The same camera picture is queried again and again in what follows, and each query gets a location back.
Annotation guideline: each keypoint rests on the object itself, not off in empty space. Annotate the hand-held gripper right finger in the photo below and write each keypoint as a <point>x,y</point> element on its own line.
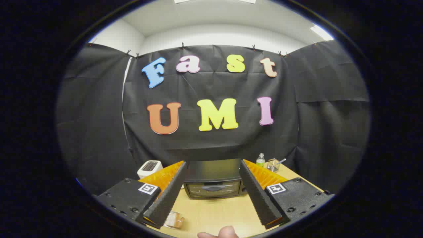
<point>257,195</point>

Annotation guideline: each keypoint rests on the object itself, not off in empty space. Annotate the ceiling light panel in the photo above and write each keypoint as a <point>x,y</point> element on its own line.
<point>322,33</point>
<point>214,1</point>

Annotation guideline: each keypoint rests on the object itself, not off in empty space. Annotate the black toaster oven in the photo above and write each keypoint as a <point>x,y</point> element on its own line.
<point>213,175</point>

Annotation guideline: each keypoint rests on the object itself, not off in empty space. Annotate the white pop-up toaster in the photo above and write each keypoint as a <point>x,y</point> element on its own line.
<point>148,168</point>

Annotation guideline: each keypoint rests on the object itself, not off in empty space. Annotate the green label bottle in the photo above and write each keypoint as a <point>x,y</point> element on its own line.
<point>260,161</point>

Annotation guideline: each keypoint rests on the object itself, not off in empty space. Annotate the lettuce toast sandwich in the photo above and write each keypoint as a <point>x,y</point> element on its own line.
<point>174,219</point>

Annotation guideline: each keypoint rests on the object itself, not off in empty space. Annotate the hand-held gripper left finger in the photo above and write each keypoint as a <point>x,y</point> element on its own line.
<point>168,195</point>

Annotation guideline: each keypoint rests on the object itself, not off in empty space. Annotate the metal utensil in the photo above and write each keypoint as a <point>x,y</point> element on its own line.
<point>281,161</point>

